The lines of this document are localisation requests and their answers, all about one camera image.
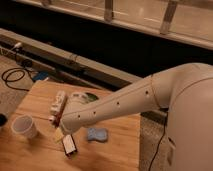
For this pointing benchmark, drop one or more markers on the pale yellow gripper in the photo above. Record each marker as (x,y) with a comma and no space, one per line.
(58,134)

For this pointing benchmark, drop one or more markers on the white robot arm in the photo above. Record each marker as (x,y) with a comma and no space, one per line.
(186,91)

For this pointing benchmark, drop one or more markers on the green ceramic bowl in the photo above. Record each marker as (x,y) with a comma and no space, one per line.
(83,97)

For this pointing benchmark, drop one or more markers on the white stapler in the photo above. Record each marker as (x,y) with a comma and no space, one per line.
(58,103)

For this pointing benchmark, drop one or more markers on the blue sponge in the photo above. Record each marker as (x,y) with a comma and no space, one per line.
(97,134)

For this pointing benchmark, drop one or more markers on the black object at left edge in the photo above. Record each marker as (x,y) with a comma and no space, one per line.
(3,119)

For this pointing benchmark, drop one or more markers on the blue object on floor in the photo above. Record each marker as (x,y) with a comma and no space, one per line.
(40,76)

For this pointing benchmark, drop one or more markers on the grey metal rail beam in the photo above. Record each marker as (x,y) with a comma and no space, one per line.
(81,65)

